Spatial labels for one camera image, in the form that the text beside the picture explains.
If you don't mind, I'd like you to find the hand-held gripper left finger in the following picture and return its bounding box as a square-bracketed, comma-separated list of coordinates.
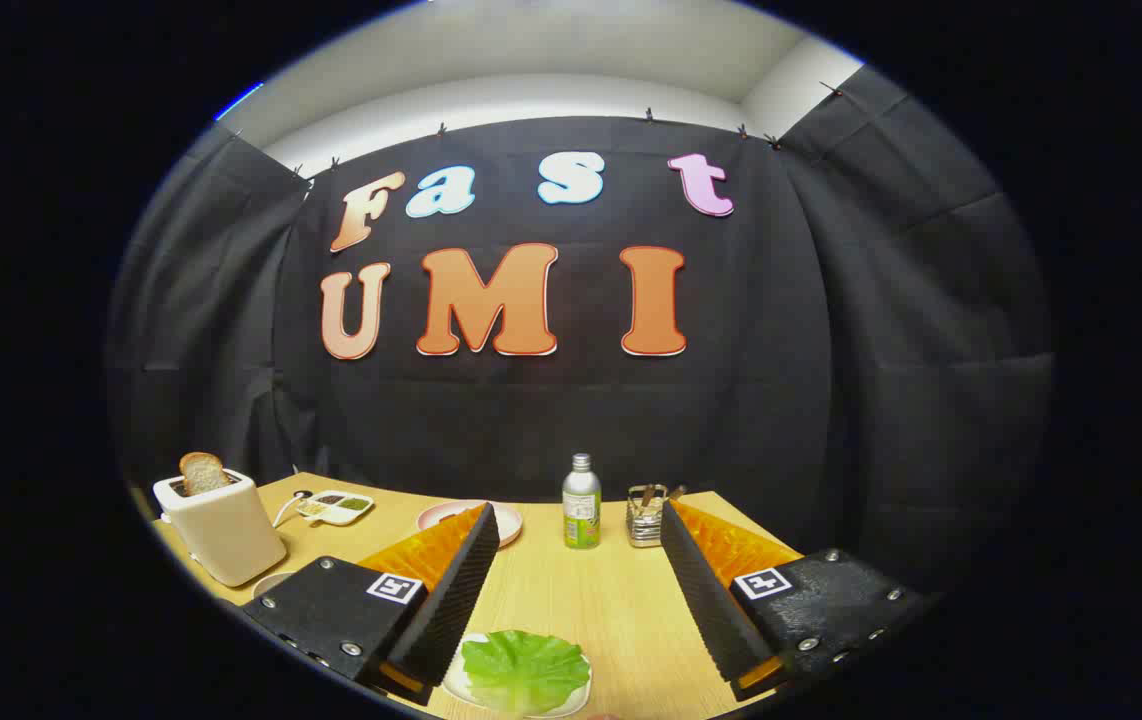
[241, 503, 502, 707]

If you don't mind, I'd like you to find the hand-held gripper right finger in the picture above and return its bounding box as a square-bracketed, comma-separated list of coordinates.
[659, 500, 932, 701]

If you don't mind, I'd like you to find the green lettuce leaf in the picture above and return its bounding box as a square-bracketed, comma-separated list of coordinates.
[461, 630, 592, 715]

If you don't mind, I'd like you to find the toasted bread slice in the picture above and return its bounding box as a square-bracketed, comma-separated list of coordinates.
[179, 452, 230, 497]

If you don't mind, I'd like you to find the pink plate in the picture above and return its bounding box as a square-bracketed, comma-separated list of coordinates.
[416, 500, 524, 548]

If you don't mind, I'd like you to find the white square plate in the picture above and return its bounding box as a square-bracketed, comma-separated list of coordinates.
[441, 632, 594, 719]

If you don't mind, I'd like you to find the white divided dish with seeds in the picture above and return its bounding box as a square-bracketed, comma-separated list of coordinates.
[295, 490, 375, 527]

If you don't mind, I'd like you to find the green label metal bottle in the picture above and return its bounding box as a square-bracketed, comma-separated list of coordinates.
[562, 453, 603, 550]

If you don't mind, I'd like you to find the black backdrop cloth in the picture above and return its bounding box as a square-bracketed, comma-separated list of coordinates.
[106, 65, 1057, 601]

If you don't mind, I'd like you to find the white toaster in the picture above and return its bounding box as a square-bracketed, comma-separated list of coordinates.
[153, 468, 288, 587]

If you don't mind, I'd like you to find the wire mesh basket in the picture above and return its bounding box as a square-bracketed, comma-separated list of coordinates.
[627, 484, 670, 548]

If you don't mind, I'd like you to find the white power cable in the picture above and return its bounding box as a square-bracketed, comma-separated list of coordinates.
[271, 489, 314, 529]

